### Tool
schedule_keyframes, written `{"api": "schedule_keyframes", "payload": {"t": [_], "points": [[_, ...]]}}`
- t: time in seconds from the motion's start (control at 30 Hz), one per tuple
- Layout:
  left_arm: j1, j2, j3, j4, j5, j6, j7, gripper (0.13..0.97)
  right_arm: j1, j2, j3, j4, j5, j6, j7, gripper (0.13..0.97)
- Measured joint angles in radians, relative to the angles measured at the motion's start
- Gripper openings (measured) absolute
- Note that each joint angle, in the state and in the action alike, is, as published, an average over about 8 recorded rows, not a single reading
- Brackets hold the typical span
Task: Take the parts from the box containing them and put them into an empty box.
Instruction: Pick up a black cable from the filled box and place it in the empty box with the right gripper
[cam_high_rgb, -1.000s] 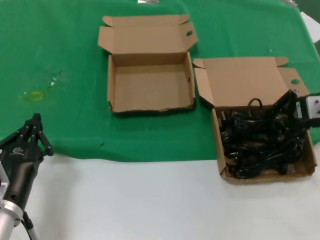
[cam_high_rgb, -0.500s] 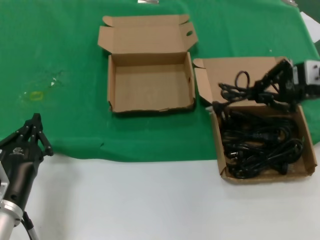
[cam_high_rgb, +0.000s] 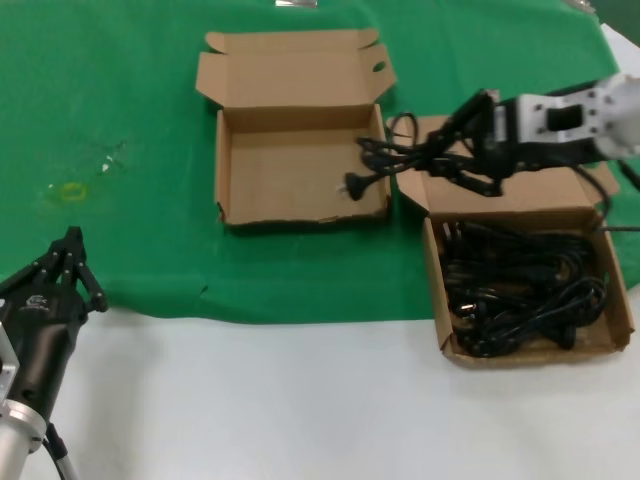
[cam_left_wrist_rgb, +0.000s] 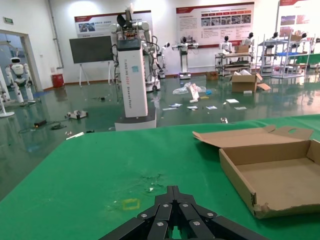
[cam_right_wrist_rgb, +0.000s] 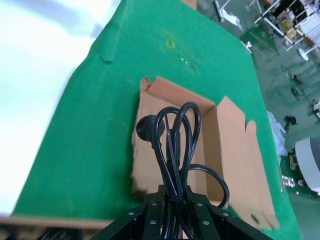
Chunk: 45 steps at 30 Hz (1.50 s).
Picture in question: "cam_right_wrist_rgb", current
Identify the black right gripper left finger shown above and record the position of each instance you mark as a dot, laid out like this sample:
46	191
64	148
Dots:
140	222

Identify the white pipe rack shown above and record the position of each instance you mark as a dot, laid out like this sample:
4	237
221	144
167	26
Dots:
285	22

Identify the cardboard box with torn rim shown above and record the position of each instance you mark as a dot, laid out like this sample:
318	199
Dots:
232	155

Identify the cardboard box with intact rim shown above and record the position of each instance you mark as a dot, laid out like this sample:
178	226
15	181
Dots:
50	222

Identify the white crumpled cloth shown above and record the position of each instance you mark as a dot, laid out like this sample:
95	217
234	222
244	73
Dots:
231	18

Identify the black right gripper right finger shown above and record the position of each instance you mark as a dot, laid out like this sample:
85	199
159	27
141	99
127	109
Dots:
215	225

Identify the white grey rounded machine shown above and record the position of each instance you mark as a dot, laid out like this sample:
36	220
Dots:
308	162

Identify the green table cloth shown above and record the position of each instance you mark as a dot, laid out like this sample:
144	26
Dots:
87	125

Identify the clear plastic bags pile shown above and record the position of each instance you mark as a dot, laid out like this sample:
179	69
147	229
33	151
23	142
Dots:
276	135

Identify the white round stand base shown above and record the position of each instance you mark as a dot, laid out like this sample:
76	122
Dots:
305	53

